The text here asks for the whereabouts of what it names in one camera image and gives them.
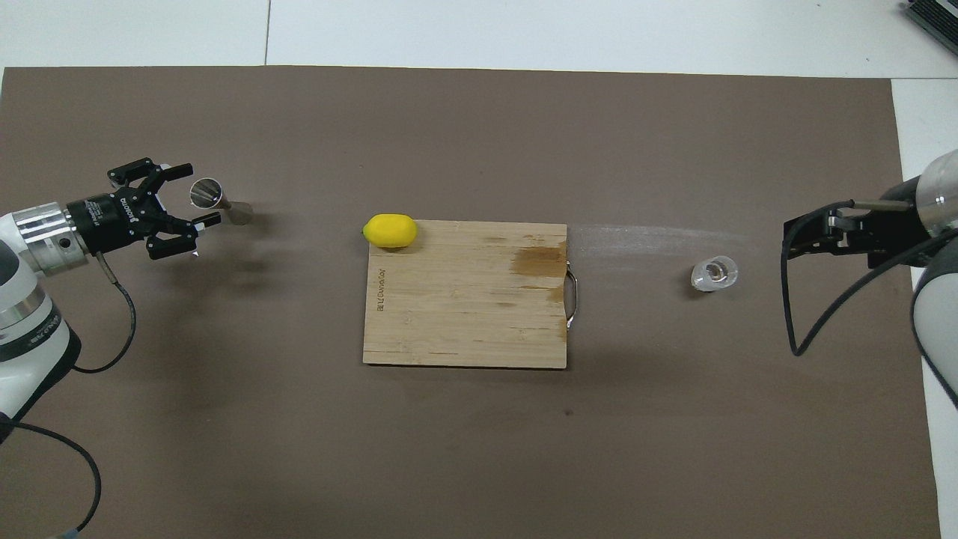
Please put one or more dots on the grey ribbed metal object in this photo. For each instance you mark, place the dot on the grey ribbed metal object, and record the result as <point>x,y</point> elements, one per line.
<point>935,19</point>

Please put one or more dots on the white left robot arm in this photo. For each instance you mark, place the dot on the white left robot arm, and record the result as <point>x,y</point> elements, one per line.
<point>30,299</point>

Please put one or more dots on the metal double jigger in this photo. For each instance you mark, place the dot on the metal double jigger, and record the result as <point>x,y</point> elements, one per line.
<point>203,192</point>

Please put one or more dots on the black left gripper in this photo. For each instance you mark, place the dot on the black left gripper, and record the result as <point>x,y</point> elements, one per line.
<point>108,221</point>

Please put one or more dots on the brown table mat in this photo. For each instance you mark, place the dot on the brown table mat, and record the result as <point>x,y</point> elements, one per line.
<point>479,449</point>

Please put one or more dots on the wooden cutting board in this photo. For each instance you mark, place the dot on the wooden cutting board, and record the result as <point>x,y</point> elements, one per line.
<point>464,299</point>

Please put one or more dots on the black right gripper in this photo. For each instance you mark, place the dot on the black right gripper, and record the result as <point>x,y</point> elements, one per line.
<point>891,228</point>

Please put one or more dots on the yellow lemon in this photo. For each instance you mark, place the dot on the yellow lemon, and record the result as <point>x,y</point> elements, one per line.
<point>389,230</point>

